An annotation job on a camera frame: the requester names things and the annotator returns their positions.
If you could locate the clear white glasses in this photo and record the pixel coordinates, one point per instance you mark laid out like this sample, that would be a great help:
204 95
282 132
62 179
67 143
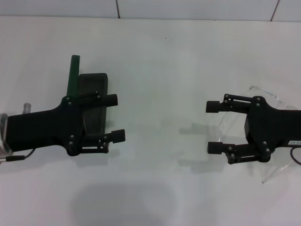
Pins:
276 97

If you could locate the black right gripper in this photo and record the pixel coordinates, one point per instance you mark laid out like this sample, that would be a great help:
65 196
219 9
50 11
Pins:
277 127

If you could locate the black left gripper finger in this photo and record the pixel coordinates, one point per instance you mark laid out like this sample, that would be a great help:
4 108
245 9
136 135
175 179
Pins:
117 136

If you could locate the green glasses case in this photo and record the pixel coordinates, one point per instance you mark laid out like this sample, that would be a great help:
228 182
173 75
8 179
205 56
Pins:
94 82

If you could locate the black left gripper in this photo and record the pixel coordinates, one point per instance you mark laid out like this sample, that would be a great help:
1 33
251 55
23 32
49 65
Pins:
42 127

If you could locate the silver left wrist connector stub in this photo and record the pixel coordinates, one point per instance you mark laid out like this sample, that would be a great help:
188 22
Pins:
27 108

